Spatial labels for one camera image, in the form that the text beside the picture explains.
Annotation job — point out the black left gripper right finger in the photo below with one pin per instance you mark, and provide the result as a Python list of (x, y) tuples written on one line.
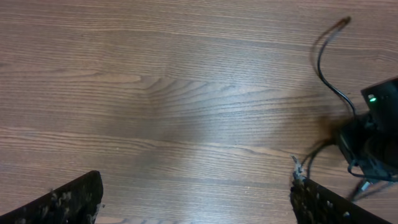
[(314, 204)]

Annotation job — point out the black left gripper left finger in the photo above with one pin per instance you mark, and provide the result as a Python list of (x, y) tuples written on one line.
[(77, 202)]

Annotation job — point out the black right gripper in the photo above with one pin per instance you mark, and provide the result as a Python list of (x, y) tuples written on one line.
[(363, 145)]

